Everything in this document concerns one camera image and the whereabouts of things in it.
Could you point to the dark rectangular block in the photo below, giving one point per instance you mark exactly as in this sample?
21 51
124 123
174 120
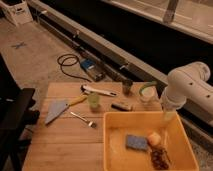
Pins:
122 107

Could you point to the white black handled tool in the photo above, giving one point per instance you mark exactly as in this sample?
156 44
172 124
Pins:
89 89

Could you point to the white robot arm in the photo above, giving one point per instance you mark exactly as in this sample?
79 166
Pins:
187 82

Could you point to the grey spatula yellow handle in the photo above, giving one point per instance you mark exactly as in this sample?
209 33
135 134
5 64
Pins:
57 107

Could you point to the brown pinecone-like object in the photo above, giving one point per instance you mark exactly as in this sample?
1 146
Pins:
158 159

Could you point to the black chair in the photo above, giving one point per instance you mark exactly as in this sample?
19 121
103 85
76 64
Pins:
15 114

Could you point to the blue grey floor device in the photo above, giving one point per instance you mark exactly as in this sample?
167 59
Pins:
92 70

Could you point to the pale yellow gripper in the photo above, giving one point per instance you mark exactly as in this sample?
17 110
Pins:
168 116

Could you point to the blue sponge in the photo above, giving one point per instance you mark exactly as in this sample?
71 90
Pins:
136 142

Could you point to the dark small cup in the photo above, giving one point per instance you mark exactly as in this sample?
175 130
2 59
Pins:
126 86

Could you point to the green plastic cup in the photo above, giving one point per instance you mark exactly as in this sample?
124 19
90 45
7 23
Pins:
93 100

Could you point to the metal fork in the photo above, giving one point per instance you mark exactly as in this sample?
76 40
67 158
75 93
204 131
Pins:
88 122

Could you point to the white cardboard box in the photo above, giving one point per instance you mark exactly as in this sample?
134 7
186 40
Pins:
17 14

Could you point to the yellow round fruit toy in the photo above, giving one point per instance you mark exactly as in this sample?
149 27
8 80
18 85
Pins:
154 139

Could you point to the yellow plastic tray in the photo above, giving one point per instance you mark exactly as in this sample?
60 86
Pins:
117 157

